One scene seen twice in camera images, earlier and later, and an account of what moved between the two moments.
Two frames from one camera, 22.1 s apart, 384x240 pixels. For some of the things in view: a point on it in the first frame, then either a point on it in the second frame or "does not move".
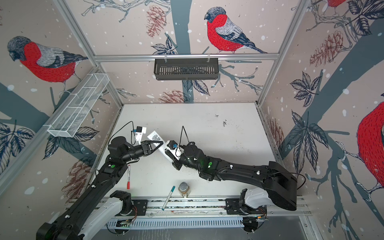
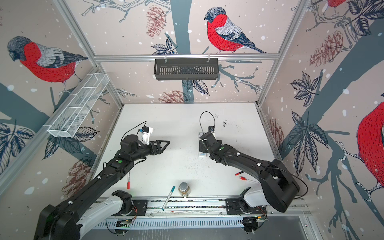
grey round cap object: (184, 188) does not move
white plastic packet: (160, 150) -> (200, 154)
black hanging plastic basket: (177, 69) does not move
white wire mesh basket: (68, 122) does not move
